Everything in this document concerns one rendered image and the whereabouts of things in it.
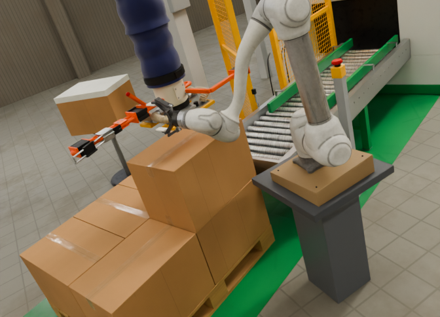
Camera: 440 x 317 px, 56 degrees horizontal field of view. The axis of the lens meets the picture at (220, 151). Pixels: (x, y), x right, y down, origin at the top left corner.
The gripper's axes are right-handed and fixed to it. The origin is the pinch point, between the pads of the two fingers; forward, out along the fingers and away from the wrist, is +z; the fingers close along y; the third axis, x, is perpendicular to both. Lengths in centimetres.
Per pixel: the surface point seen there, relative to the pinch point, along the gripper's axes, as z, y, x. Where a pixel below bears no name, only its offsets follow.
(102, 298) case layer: 8, 69, -60
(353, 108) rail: -22, 74, 165
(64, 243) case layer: 73, 68, -43
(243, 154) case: -5, 50, 49
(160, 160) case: 12.6, 28.5, 3.2
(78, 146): 12.9, -2.3, -35.9
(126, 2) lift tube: 11, -52, 16
